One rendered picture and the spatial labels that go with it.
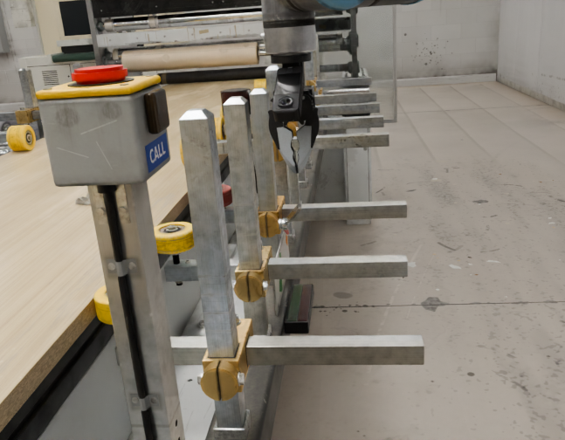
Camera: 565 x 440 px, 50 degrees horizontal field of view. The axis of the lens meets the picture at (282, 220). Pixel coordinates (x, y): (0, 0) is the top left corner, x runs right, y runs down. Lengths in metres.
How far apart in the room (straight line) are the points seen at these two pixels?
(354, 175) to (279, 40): 2.61
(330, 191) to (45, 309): 3.02
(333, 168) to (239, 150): 2.78
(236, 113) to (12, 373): 0.49
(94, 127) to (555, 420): 1.89
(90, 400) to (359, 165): 2.86
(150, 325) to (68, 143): 0.16
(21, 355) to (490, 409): 1.64
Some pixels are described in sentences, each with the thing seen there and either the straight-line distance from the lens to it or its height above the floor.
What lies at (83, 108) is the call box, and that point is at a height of 1.21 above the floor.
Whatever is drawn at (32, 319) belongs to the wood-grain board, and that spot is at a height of 0.90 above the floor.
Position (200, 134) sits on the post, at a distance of 0.71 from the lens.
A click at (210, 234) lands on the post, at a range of 0.75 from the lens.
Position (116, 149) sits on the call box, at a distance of 0.44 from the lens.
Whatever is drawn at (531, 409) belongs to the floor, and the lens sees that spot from 2.18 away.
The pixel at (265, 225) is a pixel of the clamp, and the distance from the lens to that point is 1.24.
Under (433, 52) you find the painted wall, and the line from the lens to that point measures 10.03.
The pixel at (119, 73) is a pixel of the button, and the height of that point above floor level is 1.23.
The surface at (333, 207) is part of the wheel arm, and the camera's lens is 1.29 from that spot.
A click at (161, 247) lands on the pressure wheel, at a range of 1.07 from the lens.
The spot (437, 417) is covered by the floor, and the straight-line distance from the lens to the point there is 2.09.
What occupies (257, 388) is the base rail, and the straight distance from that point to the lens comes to 0.99.
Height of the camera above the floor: 1.26
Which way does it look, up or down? 19 degrees down
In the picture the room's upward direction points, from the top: 4 degrees counter-clockwise
